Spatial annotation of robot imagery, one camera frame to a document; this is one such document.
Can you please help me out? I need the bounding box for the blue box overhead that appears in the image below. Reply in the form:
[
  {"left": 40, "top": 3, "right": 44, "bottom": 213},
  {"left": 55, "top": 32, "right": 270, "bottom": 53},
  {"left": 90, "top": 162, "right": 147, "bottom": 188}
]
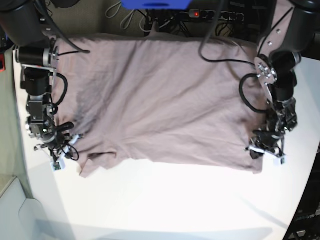
[{"left": 121, "top": 0, "right": 191, "bottom": 10}]

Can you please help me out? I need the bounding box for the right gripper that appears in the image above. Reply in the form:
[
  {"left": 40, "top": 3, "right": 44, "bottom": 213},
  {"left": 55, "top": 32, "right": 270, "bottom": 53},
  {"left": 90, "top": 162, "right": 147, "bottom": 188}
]
[{"left": 33, "top": 122, "right": 82, "bottom": 163}]

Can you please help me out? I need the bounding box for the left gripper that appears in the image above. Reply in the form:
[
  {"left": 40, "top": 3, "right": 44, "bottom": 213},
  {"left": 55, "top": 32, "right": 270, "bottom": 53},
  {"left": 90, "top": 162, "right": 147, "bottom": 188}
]
[{"left": 245, "top": 129, "right": 286, "bottom": 160}]

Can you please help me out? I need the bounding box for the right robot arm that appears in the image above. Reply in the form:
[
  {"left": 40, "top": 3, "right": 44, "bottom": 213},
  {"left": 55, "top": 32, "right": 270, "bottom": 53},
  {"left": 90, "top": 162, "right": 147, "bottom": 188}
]
[{"left": 0, "top": 0, "right": 89, "bottom": 170}]

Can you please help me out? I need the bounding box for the mauve t-shirt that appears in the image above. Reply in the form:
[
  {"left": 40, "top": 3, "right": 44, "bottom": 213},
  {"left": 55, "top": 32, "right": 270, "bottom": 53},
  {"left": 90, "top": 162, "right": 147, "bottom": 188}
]
[{"left": 55, "top": 33, "right": 265, "bottom": 178}]

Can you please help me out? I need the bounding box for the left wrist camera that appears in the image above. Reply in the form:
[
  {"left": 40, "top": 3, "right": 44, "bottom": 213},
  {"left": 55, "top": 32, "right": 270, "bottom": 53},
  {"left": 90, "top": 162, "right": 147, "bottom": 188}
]
[{"left": 273, "top": 155, "right": 287, "bottom": 167}]

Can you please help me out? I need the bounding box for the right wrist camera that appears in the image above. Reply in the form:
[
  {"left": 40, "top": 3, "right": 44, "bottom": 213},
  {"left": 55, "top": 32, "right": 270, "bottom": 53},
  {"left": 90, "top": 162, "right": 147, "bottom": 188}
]
[{"left": 50, "top": 159, "right": 66, "bottom": 172}]

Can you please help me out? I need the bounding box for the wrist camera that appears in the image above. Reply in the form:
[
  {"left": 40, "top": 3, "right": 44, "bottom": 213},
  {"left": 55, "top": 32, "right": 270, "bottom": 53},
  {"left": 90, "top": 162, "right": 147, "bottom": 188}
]
[
  {"left": 50, "top": 159, "right": 66, "bottom": 172},
  {"left": 273, "top": 155, "right": 287, "bottom": 167}
]

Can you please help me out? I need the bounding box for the black power strip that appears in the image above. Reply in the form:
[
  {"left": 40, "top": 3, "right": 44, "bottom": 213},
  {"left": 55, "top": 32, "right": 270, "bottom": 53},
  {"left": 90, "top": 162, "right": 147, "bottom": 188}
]
[{"left": 188, "top": 9, "right": 245, "bottom": 22}]

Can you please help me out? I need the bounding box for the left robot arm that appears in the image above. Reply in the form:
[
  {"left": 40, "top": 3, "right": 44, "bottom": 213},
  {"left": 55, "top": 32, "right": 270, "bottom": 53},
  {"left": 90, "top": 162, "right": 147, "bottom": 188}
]
[{"left": 239, "top": 0, "right": 320, "bottom": 161}]

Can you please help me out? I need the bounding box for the red clamp at table edge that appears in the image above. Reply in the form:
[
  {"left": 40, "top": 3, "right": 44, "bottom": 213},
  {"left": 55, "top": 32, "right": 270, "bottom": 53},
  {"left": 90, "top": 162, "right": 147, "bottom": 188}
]
[{"left": 0, "top": 53, "right": 6, "bottom": 72}]

